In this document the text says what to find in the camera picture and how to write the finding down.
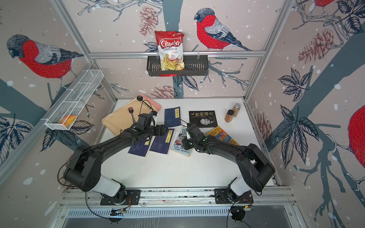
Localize black cable base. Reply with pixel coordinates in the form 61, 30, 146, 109
226, 199, 252, 228
85, 190, 126, 223

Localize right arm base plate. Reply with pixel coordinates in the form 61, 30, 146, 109
214, 188, 253, 204

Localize red cassava chips bag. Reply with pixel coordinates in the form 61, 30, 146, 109
155, 31, 185, 71

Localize dark blue book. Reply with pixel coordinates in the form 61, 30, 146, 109
128, 137, 151, 157
149, 128, 175, 155

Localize orange packet in shelf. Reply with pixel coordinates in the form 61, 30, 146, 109
59, 115, 78, 128

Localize blue book yellow label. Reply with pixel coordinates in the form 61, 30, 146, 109
164, 107, 181, 128

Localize grey striped cloth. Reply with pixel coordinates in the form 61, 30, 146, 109
180, 127, 187, 141

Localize pink tray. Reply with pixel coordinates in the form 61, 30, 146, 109
141, 95, 162, 112

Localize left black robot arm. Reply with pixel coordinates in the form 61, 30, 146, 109
63, 114, 168, 198

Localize white wire shelf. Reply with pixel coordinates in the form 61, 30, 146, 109
45, 69, 104, 131

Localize black book with face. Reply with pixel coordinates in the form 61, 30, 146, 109
189, 111, 218, 128

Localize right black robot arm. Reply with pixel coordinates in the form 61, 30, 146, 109
182, 123, 275, 192

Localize black spoon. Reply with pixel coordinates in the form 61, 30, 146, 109
137, 96, 154, 111

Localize black cable left base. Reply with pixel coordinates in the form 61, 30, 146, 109
85, 190, 126, 223

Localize tan spice jar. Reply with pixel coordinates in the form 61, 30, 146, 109
232, 103, 241, 117

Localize brown spice jar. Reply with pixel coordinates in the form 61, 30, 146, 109
225, 109, 234, 123

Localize tan paper sheet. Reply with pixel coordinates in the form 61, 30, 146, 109
102, 98, 152, 136

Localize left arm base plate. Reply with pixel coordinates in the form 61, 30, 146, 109
100, 189, 141, 206

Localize black wall basket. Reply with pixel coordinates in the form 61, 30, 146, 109
146, 55, 209, 77

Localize black cable right base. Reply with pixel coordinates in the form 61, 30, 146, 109
226, 199, 252, 228

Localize yellow orange treehouse book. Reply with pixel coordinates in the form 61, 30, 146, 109
207, 126, 239, 145

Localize colourful treehouse book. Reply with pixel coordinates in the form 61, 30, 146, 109
171, 126, 192, 157

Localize iridescent purple spoon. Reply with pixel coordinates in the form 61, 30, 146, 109
128, 107, 136, 123

